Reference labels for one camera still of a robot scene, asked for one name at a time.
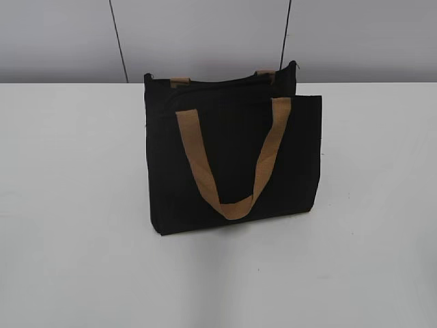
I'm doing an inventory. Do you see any black tote bag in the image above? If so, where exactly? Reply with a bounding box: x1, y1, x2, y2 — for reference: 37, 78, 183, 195
144, 61, 322, 235

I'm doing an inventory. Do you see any tan front bag handle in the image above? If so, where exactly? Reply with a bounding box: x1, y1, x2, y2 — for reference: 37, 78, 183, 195
176, 97, 292, 221

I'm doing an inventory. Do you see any tan bag handle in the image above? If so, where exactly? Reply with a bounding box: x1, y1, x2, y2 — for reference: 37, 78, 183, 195
176, 97, 292, 221
169, 70, 276, 88

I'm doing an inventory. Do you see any tan rear bag handle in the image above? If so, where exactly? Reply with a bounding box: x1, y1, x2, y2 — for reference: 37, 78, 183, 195
169, 70, 276, 88

